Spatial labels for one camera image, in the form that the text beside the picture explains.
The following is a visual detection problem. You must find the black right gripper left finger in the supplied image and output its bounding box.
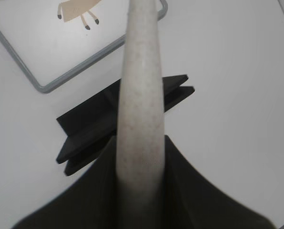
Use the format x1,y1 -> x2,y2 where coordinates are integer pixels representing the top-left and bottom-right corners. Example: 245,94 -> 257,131
14,136 -> 117,229

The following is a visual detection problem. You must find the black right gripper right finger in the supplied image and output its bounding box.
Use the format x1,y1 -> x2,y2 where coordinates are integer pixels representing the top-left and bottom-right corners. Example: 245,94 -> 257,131
163,135 -> 274,229

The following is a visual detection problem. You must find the knife with cream handle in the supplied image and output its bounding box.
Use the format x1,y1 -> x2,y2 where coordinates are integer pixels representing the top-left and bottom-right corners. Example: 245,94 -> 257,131
116,0 -> 165,229

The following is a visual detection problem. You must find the black knife stand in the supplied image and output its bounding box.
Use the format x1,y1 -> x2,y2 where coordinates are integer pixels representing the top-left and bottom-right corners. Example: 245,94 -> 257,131
56,74 -> 195,177

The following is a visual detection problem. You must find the white grey-rimmed cutting board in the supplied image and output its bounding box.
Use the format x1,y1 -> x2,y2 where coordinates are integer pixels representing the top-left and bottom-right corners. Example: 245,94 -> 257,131
0,0 -> 169,94

